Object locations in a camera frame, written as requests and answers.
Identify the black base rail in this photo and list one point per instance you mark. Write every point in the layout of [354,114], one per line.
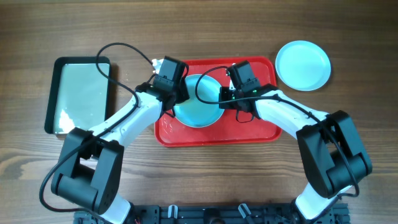
[266,214]

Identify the red plastic tray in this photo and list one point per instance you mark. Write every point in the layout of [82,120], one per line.
[172,133]

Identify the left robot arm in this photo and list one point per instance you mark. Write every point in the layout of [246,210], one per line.
[89,167]

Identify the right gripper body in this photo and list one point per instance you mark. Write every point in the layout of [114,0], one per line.
[226,94]

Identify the black water basin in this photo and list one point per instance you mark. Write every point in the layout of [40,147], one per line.
[79,94]

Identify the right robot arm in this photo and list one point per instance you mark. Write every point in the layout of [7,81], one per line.
[333,155]

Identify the teal plate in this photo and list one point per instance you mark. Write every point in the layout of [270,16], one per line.
[194,113]
[303,65]

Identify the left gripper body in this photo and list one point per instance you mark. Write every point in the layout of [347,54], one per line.
[180,96]

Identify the teal plate top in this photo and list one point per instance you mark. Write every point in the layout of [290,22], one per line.
[303,65]

